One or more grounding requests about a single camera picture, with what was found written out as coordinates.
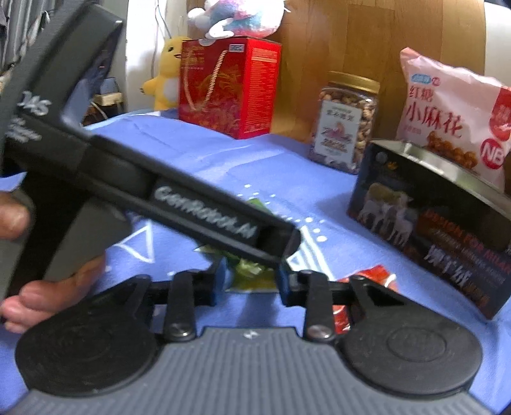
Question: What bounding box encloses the yellow green snack packet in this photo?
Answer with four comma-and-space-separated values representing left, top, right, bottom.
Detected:
195, 197, 281, 294

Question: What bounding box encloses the dark blue tin box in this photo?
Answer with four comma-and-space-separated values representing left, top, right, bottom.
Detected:
347, 139, 511, 322

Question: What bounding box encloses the pink snack bag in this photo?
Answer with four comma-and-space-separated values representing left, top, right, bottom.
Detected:
395, 47, 511, 193

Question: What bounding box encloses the wooden headboard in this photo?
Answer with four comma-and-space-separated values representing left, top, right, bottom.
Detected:
187, 0, 486, 145

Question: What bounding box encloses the blue printed blanket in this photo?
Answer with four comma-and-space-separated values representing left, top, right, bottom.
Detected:
0, 109, 511, 415

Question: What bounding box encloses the person's left hand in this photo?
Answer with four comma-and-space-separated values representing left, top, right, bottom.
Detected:
0, 191, 107, 334

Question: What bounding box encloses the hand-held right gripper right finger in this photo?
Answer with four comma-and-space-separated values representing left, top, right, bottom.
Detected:
278, 264, 402, 343

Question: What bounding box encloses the red snack packet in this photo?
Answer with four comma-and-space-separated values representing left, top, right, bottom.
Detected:
331, 265, 400, 335

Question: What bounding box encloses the yellow plush toy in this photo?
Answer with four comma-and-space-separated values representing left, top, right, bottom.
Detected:
140, 36, 193, 111

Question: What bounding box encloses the grey hanging cloth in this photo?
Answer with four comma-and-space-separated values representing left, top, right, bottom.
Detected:
0, 0, 54, 74

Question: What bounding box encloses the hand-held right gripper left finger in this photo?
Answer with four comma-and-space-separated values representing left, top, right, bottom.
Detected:
116, 259, 229, 342

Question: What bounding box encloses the red gift box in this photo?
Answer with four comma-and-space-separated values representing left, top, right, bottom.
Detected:
178, 37, 282, 140

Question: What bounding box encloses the white pink plush toy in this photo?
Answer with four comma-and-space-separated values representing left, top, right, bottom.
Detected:
187, 0, 293, 40

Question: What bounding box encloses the nut jar with gold lid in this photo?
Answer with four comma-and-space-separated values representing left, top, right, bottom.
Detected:
308, 71, 381, 175

